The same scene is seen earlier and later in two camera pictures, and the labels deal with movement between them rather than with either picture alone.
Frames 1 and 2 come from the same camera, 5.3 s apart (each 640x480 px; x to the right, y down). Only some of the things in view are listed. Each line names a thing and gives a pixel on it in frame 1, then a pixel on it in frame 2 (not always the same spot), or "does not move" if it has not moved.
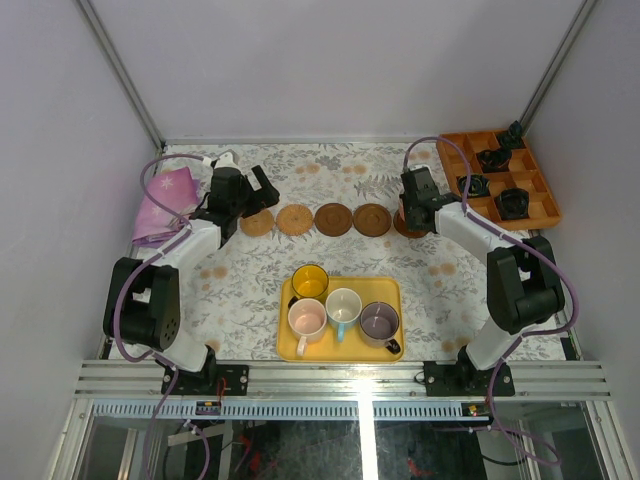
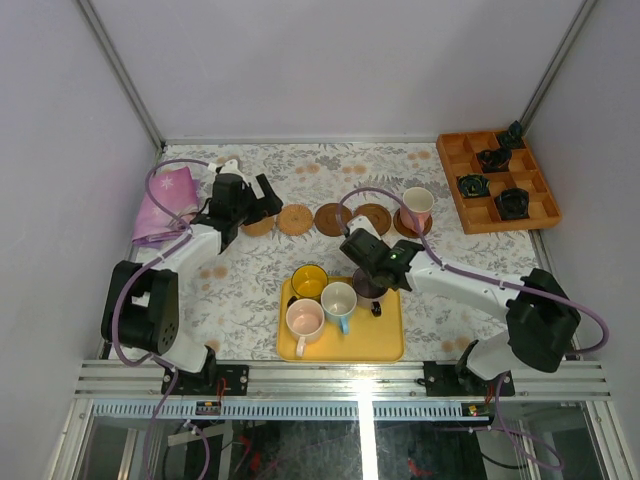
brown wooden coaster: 333,219 does not move
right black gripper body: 410,219 -> 372,270
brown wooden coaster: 400,225 does not move
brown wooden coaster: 372,220 does not move
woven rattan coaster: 259,224 does not move
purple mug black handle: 378,323 -> 367,292
